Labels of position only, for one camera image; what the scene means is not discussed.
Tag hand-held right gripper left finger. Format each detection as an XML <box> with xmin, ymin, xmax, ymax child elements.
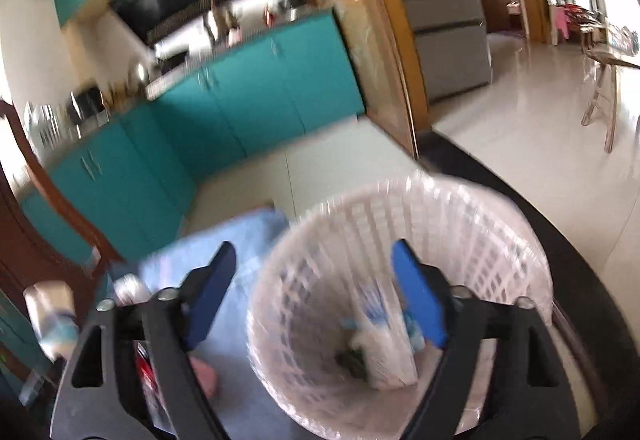
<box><xmin>50</xmin><ymin>241</ymin><xmax>238</xmax><ymax>440</ymax></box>

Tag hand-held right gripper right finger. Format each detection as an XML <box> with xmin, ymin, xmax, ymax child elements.
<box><xmin>391</xmin><ymin>239</ymin><xmax>583</xmax><ymax>440</ymax></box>

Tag white blue carton box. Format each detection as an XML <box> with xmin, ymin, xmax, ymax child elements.
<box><xmin>357</xmin><ymin>285</ymin><xmax>420</xmax><ymax>388</ymax></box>

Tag plain pink plastic bag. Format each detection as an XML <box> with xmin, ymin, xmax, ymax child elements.
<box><xmin>192</xmin><ymin>357</ymin><xmax>221</xmax><ymax>396</ymax></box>

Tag red packet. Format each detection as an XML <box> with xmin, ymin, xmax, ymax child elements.
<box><xmin>137</xmin><ymin>345</ymin><xmax>156</xmax><ymax>391</ymax></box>

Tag white plastic basket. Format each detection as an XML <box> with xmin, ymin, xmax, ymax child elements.
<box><xmin>246</xmin><ymin>172</ymin><xmax>553</xmax><ymax>440</ymax></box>

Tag white paper cup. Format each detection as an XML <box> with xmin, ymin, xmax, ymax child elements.
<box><xmin>24</xmin><ymin>282</ymin><xmax>76</xmax><ymax>321</ymax></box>

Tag blue striped towel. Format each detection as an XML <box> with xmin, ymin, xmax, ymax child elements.
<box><xmin>107</xmin><ymin>209</ymin><xmax>291</xmax><ymax>440</ymax></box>

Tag carved wooden chair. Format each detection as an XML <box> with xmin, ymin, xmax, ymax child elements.
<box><xmin>0</xmin><ymin>97</ymin><xmax>131</xmax><ymax>401</ymax></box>

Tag teal kitchen base cabinets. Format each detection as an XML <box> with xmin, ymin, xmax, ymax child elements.
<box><xmin>20</xmin><ymin>12</ymin><xmax>368</xmax><ymax>265</ymax></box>

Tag black air fryer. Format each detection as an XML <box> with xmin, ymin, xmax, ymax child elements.
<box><xmin>70</xmin><ymin>90</ymin><xmax>108</xmax><ymax>128</ymax></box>

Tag steel pan lid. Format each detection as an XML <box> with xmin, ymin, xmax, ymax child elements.
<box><xmin>127</xmin><ymin>60</ymin><xmax>151</xmax><ymax>88</ymax></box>

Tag dish rack with dishes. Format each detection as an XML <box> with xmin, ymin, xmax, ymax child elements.
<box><xmin>25</xmin><ymin>102</ymin><xmax>66</xmax><ymax>151</ymax></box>

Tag steel stock pot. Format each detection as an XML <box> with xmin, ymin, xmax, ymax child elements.
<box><xmin>202</xmin><ymin>0</ymin><xmax>241</xmax><ymax>45</ymax></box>

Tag grey refrigerator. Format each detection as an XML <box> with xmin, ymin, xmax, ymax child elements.
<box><xmin>385</xmin><ymin>0</ymin><xmax>493</xmax><ymax>105</ymax></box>

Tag wooden framed glass door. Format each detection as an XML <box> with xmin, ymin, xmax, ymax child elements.
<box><xmin>272</xmin><ymin>0</ymin><xmax>431</xmax><ymax>158</ymax></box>

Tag black casserole pot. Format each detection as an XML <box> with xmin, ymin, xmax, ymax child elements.
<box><xmin>282</xmin><ymin>0</ymin><xmax>313</xmax><ymax>20</ymax></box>

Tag wooden bench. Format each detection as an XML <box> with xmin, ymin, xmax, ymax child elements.
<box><xmin>580</xmin><ymin>44</ymin><xmax>640</xmax><ymax>155</ymax></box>

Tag pink cloth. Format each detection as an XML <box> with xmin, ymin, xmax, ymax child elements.
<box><xmin>552</xmin><ymin>4</ymin><xmax>576</xmax><ymax>40</ymax></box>

